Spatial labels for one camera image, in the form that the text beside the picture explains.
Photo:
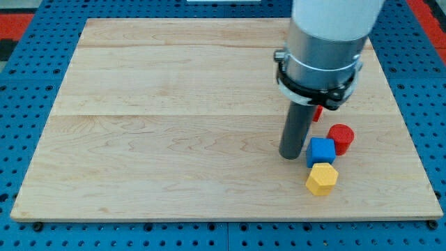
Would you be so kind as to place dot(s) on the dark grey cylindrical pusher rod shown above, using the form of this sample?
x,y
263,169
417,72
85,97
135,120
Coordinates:
x,y
298,121

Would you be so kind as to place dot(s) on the blue cube block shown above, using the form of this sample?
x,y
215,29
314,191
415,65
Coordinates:
x,y
320,150

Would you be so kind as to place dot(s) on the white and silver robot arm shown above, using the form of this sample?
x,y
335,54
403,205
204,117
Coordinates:
x,y
320,61

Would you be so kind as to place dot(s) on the red cylinder block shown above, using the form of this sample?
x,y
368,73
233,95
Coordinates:
x,y
343,137

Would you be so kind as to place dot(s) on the red star block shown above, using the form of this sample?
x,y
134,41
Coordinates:
x,y
318,114

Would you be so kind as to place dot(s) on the light wooden board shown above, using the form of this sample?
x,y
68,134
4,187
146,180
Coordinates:
x,y
162,120

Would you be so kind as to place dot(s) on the yellow hexagon block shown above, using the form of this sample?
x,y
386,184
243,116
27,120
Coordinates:
x,y
322,179

